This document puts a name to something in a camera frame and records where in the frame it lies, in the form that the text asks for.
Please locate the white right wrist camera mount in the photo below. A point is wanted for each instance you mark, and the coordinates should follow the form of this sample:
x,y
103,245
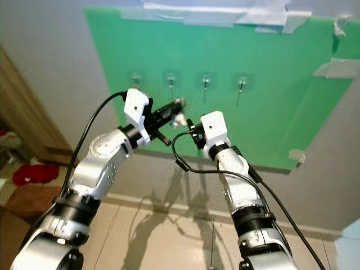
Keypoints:
x,y
214,126

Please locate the brown cardboard box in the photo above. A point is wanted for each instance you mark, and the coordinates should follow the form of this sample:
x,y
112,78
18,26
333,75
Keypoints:
x,y
34,199

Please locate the crumpled clear tape piece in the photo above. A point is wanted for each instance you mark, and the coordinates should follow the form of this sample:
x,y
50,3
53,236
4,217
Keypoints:
x,y
340,25

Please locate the short clear tape piece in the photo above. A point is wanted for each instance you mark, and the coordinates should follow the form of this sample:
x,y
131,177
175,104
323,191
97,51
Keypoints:
x,y
337,68
296,156

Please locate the white resident pass card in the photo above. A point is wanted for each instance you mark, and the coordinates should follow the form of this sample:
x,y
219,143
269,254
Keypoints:
x,y
178,120

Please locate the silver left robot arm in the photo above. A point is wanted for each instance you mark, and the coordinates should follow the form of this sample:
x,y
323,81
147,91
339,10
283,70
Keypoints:
x,y
107,163

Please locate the red cloth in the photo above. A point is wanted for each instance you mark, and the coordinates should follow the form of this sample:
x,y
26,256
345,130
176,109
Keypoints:
x,y
34,173

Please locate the wooden door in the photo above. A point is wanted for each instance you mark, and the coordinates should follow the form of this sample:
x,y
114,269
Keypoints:
x,y
28,118

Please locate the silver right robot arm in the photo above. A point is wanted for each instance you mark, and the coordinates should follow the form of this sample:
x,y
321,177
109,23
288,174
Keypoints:
x,y
239,191

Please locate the green board with hooks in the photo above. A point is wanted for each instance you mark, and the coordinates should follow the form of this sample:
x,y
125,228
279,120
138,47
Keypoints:
x,y
259,124

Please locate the clear adhesive wall hook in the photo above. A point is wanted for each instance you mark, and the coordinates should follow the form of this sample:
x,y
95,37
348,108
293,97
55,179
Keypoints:
x,y
135,79
171,80
242,84
206,81

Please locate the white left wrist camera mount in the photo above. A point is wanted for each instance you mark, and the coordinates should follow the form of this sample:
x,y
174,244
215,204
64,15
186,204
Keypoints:
x,y
136,107

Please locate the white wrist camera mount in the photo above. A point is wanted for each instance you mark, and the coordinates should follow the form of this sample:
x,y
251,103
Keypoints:
x,y
136,107
214,126

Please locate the pale blue panel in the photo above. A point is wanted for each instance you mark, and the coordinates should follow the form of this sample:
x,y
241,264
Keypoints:
x,y
349,247

